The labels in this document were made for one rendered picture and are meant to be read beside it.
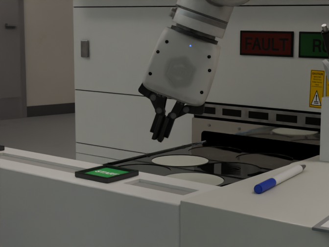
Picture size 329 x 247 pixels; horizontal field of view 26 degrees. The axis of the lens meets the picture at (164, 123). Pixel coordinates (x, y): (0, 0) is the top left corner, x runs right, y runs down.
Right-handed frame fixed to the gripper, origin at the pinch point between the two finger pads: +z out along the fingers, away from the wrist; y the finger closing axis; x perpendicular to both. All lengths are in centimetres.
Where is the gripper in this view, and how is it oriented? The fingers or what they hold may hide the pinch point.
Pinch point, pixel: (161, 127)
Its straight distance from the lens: 110.9
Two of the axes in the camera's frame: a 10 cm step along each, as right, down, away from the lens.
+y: 9.4, 3.5, -0.8
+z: -3.3, 9.3, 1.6
